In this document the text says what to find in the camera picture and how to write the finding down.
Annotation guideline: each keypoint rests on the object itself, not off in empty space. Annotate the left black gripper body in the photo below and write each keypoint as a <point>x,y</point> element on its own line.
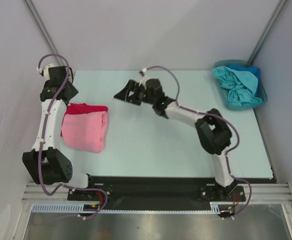
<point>74,91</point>

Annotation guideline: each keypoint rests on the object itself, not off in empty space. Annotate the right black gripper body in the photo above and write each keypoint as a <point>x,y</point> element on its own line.
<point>135,92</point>

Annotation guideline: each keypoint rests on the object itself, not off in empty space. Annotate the pink t shirt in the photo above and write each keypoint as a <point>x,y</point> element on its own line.
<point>85,132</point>

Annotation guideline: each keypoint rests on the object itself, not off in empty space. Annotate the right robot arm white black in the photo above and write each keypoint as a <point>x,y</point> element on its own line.
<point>214,134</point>

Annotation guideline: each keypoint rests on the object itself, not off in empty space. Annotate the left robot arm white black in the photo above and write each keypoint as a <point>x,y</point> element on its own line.
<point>56,168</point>

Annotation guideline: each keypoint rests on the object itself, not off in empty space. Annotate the red folded t shirt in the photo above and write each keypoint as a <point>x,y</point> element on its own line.
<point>82,108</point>

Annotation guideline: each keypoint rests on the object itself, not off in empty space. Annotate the light blue t shirt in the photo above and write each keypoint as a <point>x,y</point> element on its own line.
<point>237,95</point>

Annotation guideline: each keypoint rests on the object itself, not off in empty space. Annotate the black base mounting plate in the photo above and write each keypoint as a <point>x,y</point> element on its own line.
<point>153,193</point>

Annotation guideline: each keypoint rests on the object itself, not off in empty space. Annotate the dark blue t shirt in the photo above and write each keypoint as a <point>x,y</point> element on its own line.
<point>250,79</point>

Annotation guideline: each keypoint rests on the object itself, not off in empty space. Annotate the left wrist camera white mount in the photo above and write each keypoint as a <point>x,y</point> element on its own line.
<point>43,71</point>

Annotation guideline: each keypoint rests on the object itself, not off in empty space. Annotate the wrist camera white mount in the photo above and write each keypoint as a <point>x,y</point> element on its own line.
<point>143,76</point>
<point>43,71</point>

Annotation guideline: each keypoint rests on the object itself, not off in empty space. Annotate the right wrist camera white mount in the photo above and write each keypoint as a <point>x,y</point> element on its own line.
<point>143,76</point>

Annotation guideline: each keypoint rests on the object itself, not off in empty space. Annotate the left aluminium frame post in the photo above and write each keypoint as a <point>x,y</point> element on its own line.
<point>40,25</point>

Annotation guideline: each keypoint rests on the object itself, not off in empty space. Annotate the aluminium frame post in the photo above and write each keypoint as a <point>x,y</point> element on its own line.
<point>279,9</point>
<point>40,25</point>

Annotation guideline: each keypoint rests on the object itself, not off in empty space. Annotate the aluminium rail front right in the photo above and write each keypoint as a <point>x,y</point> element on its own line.
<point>245,195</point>

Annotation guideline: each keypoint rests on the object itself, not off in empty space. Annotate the right aluminium frame post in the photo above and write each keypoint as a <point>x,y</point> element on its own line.
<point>279,9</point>

